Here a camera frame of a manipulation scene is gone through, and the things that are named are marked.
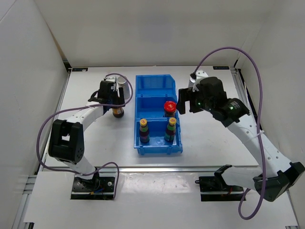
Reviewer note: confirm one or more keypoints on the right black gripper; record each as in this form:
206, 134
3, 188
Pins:
186, 95

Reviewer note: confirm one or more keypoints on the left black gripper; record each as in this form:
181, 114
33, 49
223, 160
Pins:
120, 101

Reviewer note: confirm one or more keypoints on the red-lid sauce jar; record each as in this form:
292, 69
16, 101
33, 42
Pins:
169, 109
118, 112

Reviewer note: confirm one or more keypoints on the yellow-cap sauce bottle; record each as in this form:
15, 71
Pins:
144, 131
170, 130

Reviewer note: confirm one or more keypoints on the silver-capped spice shaker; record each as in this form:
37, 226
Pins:
122, 83
192, 80

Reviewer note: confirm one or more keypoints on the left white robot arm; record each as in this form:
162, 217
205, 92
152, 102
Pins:
67, 136

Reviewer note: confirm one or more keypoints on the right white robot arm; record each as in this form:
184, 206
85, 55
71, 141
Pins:
276, 173

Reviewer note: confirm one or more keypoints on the blue three-compartment plastic bin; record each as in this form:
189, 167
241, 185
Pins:
151, 94

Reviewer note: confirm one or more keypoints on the left black corner label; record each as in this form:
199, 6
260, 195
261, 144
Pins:
79, 69

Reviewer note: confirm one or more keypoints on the black corner label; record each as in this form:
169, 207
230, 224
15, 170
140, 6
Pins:
79, 69
221, 67

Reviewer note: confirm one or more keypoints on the right black corner label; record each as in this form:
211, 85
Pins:
221, 67

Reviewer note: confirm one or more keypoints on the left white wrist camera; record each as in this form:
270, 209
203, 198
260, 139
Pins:
113, 80

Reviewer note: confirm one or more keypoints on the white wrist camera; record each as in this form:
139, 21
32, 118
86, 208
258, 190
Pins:
113, 80
200, 74

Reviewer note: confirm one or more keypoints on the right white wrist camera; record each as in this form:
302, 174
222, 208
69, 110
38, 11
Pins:
200, 74

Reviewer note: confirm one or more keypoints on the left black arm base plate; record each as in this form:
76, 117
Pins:
100, 187

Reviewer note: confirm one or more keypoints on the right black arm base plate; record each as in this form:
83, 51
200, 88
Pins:
213, 188

